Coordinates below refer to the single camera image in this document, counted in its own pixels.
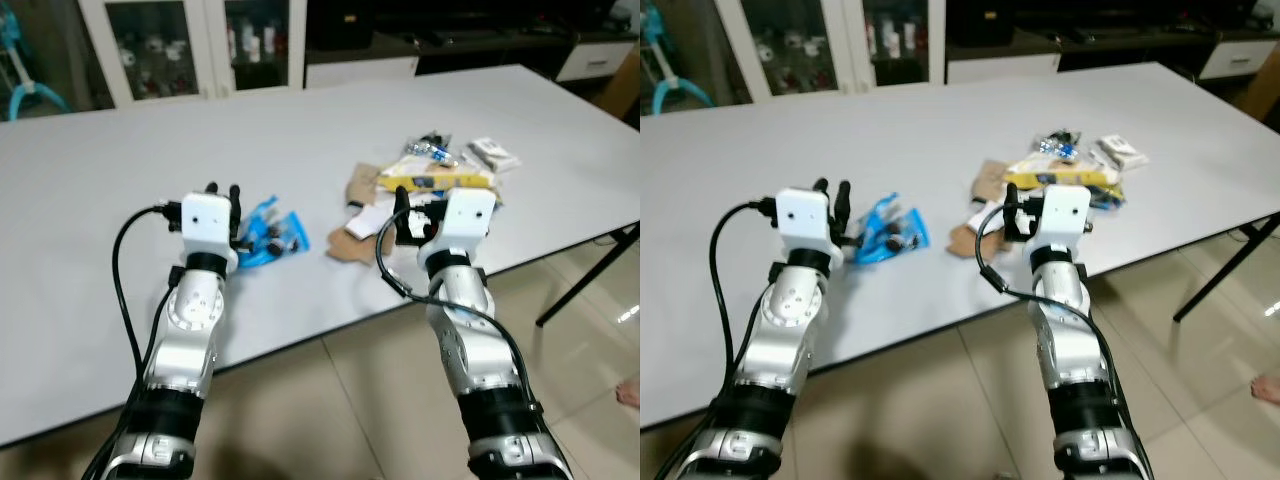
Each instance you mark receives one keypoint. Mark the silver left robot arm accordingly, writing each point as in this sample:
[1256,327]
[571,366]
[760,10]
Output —
[190,340]
[785,330]

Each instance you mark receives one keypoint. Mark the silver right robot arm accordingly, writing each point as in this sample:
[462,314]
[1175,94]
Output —
[470,350]
[1065,340]

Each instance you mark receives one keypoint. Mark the large brown cardboard scrap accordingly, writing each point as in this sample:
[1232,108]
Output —
[990,180]
[362,185]

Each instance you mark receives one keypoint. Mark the white paper scrap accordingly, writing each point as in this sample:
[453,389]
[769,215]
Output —
[990,217]
[368,220]

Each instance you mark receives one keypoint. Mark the yellow snack packet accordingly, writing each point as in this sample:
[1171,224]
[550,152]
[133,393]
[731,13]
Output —
[1065,175]
[440,180]

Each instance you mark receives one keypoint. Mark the blue snack wrapper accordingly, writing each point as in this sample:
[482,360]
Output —
[275,235]
[892,230]

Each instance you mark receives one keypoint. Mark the crumpled black blue wrapper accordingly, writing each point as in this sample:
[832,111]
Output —
[1060,145]
[430,150]

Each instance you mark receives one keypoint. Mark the small brown cardboard scrap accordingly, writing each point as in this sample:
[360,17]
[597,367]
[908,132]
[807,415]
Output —
[348,247]
[965,237]

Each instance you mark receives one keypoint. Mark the white printed packet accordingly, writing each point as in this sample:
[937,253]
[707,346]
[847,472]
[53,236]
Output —
[495,155]
[1122,152]

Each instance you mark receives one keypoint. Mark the wide white drawer front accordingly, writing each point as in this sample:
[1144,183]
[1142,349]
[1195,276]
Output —
[360,72]
[1000,68]

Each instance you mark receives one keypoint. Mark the white glass door cabinet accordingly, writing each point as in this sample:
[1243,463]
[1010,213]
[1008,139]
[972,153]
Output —
[215,50]
[850,45]

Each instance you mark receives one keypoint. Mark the black table leg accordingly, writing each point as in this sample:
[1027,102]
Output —
[585,278]
[1225,270]

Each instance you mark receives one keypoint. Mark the teal kids scooter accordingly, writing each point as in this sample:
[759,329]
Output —
[20,95]
[670,95]

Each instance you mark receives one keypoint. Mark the dark tv stand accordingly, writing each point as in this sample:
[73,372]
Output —
[480,40]
[1120,35]

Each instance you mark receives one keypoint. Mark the brown cardboard box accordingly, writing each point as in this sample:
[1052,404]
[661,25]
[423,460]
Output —
[1265,95]
[625,90]

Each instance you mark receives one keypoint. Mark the small white drawer front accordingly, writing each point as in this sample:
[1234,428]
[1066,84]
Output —
[595,60]
[1238,58]

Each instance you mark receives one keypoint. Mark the person's bare foot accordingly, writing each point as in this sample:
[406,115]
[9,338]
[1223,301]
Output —
[630,393]
[1268,388]

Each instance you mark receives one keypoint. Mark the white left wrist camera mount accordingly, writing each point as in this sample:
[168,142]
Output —
[208,228]
[805,222]

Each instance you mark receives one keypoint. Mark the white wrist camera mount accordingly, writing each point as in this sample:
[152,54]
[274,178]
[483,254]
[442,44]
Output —
[805,222]
[208,228]
[1062,220]
[462,225]

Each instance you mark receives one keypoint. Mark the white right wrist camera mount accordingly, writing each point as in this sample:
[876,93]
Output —
[462,225]
[1062,220]

